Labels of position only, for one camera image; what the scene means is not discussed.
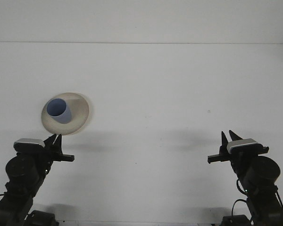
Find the pale blue cup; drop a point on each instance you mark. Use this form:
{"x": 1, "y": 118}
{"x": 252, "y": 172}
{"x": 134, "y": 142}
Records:
{"x": 57, "y": 108}

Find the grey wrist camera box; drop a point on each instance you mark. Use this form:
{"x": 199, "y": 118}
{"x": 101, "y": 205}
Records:
{"x": 28, "y": 142}
{"x": 240, "y": 144}

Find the pale round plate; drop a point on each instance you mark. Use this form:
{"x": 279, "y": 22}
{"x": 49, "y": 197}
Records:
{"x": 77, "y": 122}

